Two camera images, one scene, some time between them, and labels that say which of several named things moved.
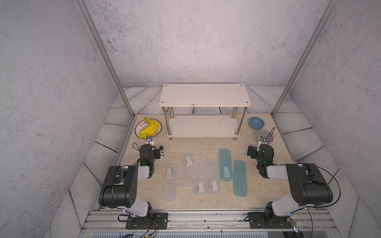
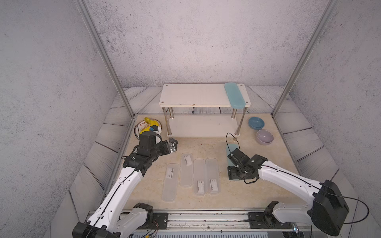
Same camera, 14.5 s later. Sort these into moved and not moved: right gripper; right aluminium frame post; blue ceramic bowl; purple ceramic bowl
Moved: right gripper
Not moved: right aluminium frame post; blue ceramic bowl; purple ceramic bowl
